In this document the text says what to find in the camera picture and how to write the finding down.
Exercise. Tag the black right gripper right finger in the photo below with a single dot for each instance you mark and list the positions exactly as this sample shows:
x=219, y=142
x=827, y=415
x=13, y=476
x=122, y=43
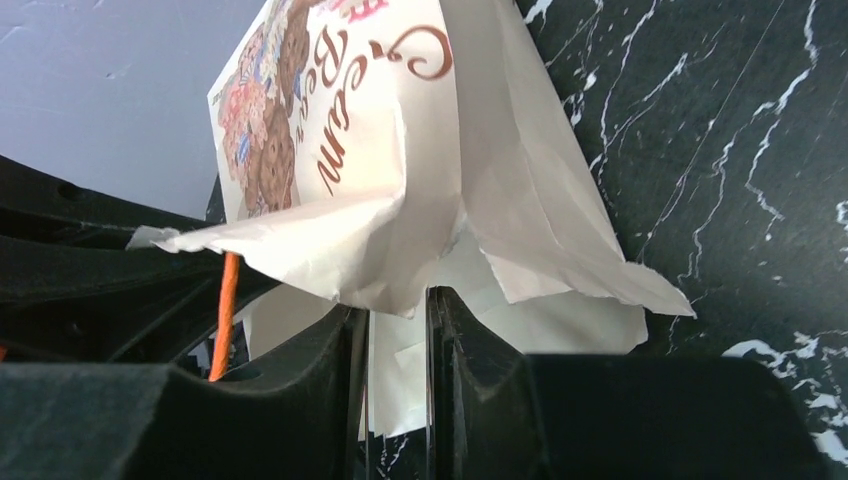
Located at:
x=496, y=413

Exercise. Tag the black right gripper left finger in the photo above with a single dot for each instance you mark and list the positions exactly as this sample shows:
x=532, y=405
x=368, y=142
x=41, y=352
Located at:
x=292, y=413

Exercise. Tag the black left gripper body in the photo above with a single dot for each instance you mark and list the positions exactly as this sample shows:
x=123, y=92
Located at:
x=72, y=290

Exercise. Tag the printed white paper bag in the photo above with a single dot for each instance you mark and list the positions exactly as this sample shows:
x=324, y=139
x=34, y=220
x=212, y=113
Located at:
x=370, y=150

